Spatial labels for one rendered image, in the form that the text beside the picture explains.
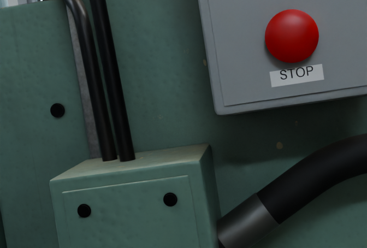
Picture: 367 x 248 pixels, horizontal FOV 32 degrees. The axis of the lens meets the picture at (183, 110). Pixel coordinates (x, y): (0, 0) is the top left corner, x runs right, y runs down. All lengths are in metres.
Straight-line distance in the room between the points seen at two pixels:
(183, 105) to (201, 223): 0.10
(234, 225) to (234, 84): 0.09
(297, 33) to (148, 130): 0.14
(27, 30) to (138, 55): 0.10
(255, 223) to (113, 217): 0.09
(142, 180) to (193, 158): 0.03
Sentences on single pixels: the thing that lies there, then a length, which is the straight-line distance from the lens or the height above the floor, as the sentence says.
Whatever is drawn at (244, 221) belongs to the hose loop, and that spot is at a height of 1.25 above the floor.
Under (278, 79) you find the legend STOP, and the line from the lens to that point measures 0.38.
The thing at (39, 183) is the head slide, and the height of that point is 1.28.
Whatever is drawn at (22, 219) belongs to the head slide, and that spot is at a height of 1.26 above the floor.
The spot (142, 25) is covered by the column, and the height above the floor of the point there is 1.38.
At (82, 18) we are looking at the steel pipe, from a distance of 0.43.
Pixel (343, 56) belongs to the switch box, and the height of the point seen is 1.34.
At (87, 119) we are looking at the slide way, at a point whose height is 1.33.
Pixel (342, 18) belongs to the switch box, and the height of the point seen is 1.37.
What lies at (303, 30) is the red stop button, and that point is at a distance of 0.37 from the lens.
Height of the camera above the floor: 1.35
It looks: 3 degrees down
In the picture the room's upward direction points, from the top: 9 degrees counter-clockwise
